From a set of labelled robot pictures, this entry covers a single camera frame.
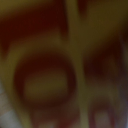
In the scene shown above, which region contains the yellow red snack box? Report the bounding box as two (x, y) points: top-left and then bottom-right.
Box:
(0, 0), (128, 128)

